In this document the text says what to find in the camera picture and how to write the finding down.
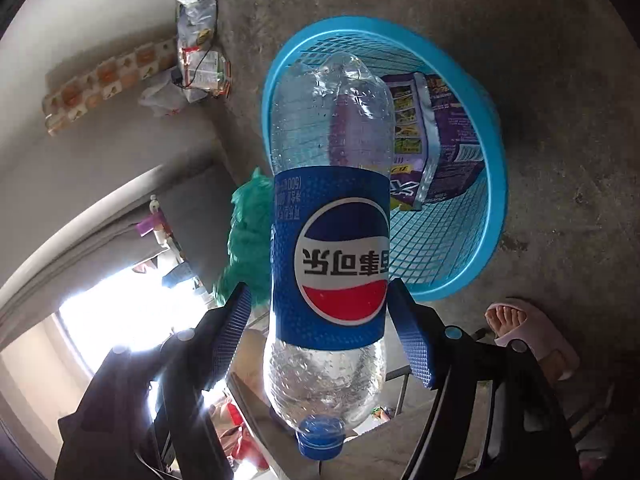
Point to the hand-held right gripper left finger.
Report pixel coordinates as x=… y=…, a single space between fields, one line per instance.
x=232 y=330

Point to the pile of plastic packets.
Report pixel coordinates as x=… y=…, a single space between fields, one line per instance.
x=200 y=35

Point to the white plastic bag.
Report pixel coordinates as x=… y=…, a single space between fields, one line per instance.
x=162 y=95

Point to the blue plastic basket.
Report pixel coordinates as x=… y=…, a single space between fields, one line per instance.
x=450 y=240

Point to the purple yellow snack bag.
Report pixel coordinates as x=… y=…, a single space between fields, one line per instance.
x=450 y=135

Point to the pink slipper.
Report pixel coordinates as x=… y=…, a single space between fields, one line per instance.
x=545 y=340

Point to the green plastic bag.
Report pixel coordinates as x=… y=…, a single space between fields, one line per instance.
x=250 y=230

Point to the person's foot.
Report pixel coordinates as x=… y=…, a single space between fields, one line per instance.
x=505 y=320

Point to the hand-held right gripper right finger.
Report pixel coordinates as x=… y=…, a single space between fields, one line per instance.
x=415 y=345

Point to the clear bottle with blue label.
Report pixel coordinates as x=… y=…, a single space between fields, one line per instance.
x=330 y=260

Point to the patterned long box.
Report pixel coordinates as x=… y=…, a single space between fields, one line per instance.
x=110 y=80

